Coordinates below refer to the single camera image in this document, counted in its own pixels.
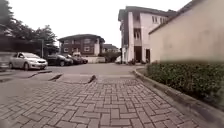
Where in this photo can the house with dark roof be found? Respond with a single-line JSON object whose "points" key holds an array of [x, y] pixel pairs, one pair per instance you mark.
{"points": [[110, 48]]}

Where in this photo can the dark car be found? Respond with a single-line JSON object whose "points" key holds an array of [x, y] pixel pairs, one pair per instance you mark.
{"points": [[78, 60], [60, 60]]}

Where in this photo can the brown brick building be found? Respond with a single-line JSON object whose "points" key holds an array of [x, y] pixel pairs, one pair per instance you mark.
{"points": [[81, 45]]}

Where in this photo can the grey brick paved road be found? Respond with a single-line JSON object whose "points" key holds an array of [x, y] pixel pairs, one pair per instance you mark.
{"points": [[100, 103]]}

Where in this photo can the cream building with dark roof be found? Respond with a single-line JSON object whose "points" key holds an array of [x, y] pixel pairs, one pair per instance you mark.
{"points": [[141, 33]]}

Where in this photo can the pole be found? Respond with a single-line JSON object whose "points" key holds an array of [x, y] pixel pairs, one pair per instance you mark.
{"points": [[42, 48]]}

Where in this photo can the grey concrete kerb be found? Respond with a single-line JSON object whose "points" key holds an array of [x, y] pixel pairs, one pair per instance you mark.
{"points": [[176, 96]]}

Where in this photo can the green trimmed hedge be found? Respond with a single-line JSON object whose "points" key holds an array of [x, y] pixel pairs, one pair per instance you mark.
{"points": [[190, 78]]}

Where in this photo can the silver car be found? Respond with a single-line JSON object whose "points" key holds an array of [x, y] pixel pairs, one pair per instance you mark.
{"points": [[28, 61]]}

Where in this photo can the group of dark trees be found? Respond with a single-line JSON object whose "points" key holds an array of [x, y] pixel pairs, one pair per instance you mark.
{"points": [[20, 33]]}

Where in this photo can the low white wall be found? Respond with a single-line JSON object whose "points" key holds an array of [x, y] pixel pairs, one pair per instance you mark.
{"points": [[94, 59]]}

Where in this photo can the cream boundary wall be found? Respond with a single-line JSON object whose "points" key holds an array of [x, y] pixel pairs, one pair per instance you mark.
{"points": [[190, 36]]}

